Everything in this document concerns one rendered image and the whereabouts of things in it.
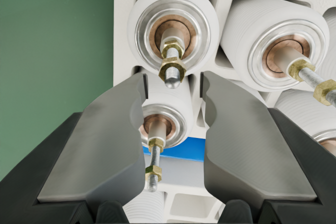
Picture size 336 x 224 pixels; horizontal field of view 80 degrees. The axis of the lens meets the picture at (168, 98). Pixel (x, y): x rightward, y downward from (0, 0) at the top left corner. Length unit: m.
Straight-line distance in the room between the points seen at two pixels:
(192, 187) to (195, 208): 0.13
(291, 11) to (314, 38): 0.04
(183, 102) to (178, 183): 0.28
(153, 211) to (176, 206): 0.13
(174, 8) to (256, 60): 0.10
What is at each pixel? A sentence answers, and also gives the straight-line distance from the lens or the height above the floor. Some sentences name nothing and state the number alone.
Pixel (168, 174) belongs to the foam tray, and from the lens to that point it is 0.51.
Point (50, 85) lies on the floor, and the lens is 0.61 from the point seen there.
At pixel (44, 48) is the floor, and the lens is 0.57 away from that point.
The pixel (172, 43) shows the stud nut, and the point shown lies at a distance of 0.17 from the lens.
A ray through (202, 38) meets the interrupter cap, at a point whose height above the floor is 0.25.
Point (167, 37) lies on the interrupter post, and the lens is 0.18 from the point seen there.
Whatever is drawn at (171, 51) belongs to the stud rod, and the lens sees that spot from 0.16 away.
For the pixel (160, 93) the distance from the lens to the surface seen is 0.25.
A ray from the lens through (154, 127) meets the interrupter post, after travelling 0.25.
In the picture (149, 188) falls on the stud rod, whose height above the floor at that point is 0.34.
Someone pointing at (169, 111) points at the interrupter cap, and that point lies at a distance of 0.25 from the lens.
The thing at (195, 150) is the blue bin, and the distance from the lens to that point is 0.54.
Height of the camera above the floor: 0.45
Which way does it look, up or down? 57 degrees down
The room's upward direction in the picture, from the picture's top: 178 degrees counter-clockwise
